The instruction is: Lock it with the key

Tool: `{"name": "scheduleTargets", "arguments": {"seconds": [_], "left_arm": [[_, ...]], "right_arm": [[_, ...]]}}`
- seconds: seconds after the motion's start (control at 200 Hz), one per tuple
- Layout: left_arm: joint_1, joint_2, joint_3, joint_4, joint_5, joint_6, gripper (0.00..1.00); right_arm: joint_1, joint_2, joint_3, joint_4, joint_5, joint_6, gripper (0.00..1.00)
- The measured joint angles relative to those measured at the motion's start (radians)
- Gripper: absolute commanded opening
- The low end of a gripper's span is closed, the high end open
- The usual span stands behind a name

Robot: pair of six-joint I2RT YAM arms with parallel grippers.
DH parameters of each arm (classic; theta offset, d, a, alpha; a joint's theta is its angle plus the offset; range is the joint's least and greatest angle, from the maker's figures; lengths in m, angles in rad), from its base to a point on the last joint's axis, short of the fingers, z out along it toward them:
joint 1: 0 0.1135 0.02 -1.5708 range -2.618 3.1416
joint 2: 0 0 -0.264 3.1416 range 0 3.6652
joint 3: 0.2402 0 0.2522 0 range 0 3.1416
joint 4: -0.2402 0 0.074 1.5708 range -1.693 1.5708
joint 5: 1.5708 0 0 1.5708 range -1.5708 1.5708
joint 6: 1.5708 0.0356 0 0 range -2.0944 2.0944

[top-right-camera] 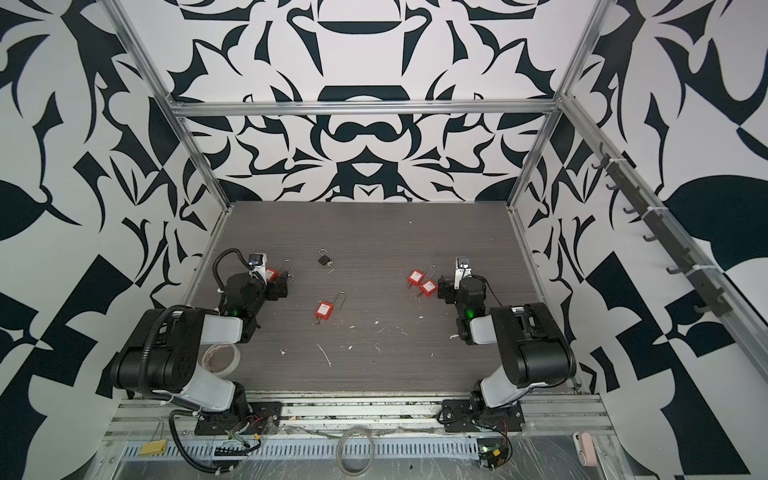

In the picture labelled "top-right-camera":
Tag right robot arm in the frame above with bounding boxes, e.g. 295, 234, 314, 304
437, 276, 576, 409

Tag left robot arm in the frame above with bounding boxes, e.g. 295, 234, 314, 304
110, 248, 293, 418

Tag grey cable loop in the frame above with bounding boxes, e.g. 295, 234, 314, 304
335, 425, 377, 478

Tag red padlock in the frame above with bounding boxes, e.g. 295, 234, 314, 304
266, 259, 294, 284
407, 264, 436, 289
416, 274, 439, 298
314, 291, 346, 325

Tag small black padlock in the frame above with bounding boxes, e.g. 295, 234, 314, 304
318, 248, 335, 273

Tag green lit circuit board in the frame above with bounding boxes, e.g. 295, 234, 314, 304
478, 437, 513, 471

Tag pink small device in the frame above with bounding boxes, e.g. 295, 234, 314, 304
572, 432, 598, 467

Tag black hook rail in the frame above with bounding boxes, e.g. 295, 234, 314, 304
594, 146, 733, 317

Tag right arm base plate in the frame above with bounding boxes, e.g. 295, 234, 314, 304
436, 399, 525, 433

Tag clear tape roll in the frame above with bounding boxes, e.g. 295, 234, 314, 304
201, 343, 242, 378

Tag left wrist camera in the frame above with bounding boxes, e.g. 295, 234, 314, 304
248, 253, 268, 283

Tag yellow connector block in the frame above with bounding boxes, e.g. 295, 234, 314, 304
138, 439, 167, 457

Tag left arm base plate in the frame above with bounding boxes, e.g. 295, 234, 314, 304
194, 401, 283, 436

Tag slotted cable duct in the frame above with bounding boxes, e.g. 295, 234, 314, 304
128, 436, 481, 462

